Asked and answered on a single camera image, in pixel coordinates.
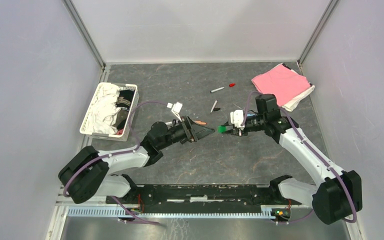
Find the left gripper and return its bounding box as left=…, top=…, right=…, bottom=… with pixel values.
left=158, top=114, right=215, bottom=150

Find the green pen cap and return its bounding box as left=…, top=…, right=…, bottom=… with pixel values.
left=217, top=125, right=227, bottom=134

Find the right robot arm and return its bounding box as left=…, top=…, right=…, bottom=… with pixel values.
left=218, top=93, right=363, bottom=225

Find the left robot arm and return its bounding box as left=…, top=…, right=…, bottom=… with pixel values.
left=58, top=116, right=215, bottom=204

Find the orange pen cap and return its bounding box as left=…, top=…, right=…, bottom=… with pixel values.
left=194, top=120, right=207, bottom=125

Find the white pen middle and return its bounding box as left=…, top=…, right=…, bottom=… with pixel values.
left=210, top=100, right=218, bottom=113

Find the white pen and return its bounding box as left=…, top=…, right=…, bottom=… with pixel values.
left=210, top=87, right=225, bottom=94
left=210, top=100, right=218, bottom=113

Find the white pen upper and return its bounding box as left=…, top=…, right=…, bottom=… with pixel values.
left=210, top=87, right=225, bottom=94

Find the pink folded cloth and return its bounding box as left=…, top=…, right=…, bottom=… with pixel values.
left=251, top=63, right=309, bottom=107

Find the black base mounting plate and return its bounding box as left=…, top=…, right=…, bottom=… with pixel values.
left=120, top=184, right=300, bottom=214

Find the black cloth in basket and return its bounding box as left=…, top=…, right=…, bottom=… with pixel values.
left=113, top=89, right=135, bottom=131

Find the white plastic basket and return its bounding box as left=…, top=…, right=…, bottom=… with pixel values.
left=79, top=82, right=139, bottom=142

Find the white cloth in basket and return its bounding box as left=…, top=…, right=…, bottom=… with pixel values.
left=84, top=82, right=121, bottom=135

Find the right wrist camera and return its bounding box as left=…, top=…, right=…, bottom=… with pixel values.
left=228, top=109, right=246, bottom=124

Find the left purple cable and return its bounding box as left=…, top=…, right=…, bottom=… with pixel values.
left=62, top=100, right=173, bottom=198

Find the aluminium frame rail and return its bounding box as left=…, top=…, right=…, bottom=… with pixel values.
left=55, top=184, right=357, bottom=220

